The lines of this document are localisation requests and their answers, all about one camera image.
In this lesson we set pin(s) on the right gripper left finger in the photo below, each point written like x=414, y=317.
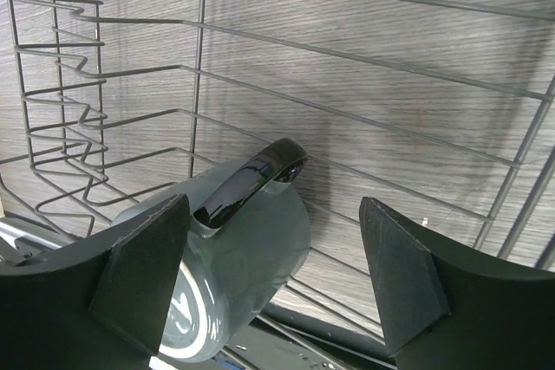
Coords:
x=98, y=303

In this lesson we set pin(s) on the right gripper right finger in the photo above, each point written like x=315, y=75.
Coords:
x=444, y=305

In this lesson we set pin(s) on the grey ceramic mug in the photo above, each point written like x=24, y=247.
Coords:
x=249, y=235

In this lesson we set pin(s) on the black wire dish rack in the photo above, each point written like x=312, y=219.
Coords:
x=441, y=109

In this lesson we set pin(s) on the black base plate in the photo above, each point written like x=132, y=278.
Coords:
x=259, y=346

